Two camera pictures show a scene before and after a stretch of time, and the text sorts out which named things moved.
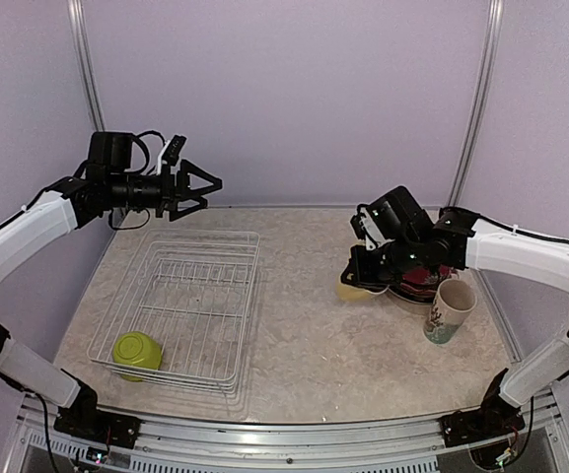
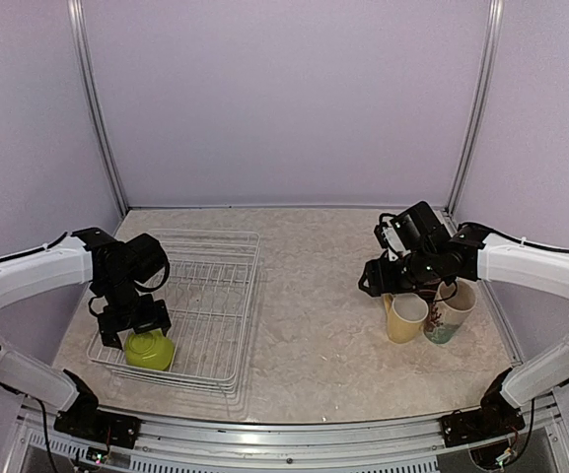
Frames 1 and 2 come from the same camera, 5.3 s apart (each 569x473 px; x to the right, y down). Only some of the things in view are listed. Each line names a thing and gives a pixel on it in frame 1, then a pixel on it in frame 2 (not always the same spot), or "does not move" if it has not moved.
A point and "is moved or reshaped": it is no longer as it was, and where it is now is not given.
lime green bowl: (137, 349) is moved or reshaped
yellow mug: (348, 293) to (405, 313)
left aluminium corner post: (82, 46) does not move
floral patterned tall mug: (455, 300) does not move
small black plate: (412, 293) does not move
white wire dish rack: (190, 291) does not move
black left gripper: (169, 191) to (155, 315)
